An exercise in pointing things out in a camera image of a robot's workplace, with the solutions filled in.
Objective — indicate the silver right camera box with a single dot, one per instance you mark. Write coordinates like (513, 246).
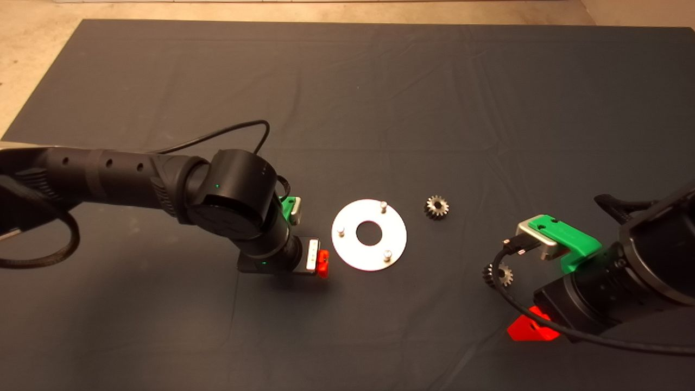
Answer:
(543, 247)

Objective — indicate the silver left camera box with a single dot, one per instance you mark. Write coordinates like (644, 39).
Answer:
(296, 213)

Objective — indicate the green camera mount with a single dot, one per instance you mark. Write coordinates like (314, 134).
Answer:
(286, 206)
(570, 236)

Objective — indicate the round metal carrier plate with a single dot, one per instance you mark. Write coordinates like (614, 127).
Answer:
(353, 255)

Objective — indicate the dark grey table cloth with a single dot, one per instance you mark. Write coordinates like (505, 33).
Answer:
(380, 81)

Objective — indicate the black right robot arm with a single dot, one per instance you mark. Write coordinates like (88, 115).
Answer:
(662, 255)

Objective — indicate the green left camera mount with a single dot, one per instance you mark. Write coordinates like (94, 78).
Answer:
(286, 206)

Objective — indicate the steel planetary gear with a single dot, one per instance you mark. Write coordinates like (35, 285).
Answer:
(441, 210)
(506, 276)

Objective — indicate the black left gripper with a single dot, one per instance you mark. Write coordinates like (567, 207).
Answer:
(312, 255)

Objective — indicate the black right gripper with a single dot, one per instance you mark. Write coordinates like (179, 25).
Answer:
(570, 304)

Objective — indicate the silver camera box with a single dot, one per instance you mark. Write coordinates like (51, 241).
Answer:
(543, 247)
(296, 213)

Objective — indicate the green right camera mount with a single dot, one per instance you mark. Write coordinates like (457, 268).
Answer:
(570, 236)

